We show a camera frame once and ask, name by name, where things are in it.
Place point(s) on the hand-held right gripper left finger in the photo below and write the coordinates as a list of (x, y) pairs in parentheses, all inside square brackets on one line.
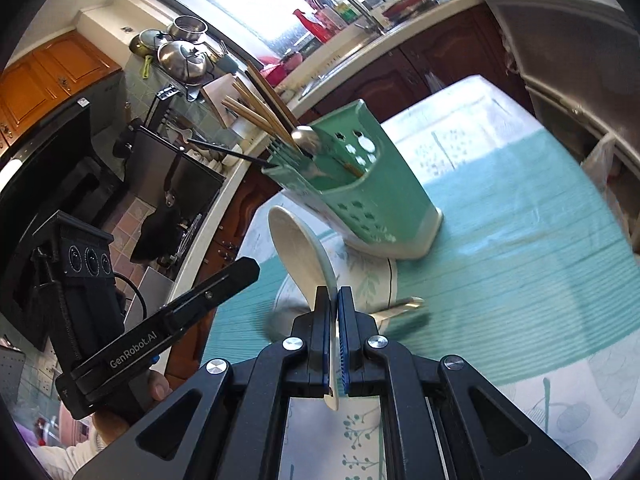
[(320, 350)]

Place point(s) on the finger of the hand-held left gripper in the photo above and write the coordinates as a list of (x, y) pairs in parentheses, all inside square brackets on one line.
[(220, 287)]

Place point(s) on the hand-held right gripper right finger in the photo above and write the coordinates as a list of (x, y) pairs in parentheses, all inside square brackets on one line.
[(347, 350)]

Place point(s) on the large metal spoon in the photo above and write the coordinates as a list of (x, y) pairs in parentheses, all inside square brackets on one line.
[(402, 305)]

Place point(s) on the white ceramic spoon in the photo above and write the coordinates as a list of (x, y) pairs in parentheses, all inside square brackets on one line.
[(295, 250)]

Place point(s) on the black chopstick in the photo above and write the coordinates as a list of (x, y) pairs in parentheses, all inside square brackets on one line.
[(230, 152)]

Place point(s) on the metal fork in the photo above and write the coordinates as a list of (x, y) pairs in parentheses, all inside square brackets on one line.
[(285, 152)]

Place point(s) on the green plastic utensil holder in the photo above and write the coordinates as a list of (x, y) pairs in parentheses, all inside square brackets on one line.
[(390, 200)]

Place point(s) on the small metal spoon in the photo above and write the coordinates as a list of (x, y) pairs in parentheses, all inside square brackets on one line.
[(305, 139)]

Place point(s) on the bunch of wooden chopsticks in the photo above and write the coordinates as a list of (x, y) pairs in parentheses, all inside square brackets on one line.
[(265, 108)]

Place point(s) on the person's left forearm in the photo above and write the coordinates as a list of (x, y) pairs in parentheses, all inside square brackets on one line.
[(65, 462)]

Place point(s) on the person's left hand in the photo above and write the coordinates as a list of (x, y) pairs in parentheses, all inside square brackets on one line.
[(159, 389)]

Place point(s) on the black wok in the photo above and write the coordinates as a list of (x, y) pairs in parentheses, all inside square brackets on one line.
[(160, 230)]

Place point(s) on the black range hood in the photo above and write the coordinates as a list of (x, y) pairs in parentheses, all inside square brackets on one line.
[(165, 175)]

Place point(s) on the leaf printed tablecloth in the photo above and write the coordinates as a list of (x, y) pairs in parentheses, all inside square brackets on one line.
[(500, 260)]

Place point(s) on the wooden cutting board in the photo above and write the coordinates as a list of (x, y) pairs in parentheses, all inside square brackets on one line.
[(217, 95)]

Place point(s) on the pink basin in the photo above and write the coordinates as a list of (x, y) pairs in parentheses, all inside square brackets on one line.
[(274, 74)]

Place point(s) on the hanging steel wok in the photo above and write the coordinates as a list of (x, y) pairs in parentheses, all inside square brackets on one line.
[(182, 60)]

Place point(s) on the orange wooden cabinet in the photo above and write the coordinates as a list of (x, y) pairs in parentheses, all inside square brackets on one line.
[(50, 80)]

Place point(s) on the hanging steel pan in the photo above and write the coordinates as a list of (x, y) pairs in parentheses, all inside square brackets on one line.
[(145, 42)]

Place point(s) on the hanging steel pot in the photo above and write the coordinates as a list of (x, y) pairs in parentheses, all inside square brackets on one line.
[(189, 27)]

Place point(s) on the red spray bottle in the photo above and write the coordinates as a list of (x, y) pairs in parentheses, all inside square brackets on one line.
[(315, 27)]

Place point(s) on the window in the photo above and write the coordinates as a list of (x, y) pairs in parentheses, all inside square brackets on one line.
[(280, 0)]

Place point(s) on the pink soap bottle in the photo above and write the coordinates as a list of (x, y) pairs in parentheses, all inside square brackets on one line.
[(332, 16)]

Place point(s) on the steel faucet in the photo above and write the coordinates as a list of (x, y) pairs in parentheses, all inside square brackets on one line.
[(350, 2)]

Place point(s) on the white plastic bag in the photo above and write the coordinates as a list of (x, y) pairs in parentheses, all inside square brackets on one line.
[(600, 160)]

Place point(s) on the red pan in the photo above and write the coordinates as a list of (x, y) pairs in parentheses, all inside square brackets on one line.
[(405, 5)]

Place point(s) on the grey metal cabinet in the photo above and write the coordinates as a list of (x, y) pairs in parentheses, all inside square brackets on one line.
[(575, 60)]

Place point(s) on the metal hook rail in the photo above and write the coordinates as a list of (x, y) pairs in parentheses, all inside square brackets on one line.
[(167, 94)]

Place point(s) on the teal wall cup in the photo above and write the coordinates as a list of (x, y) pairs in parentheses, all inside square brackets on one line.
[(227, 62)]

